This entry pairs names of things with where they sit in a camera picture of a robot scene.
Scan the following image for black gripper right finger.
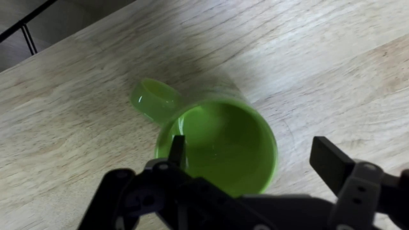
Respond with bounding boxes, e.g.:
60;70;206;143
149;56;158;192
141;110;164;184
308;135;409;230

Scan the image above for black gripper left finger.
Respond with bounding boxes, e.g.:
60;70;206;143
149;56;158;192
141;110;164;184
77;134;266;230

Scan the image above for yellow-green printed mug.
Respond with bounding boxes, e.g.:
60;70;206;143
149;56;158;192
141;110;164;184
129;77;280;199

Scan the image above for black tripod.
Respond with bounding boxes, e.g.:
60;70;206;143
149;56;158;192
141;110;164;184
0;0;58;56

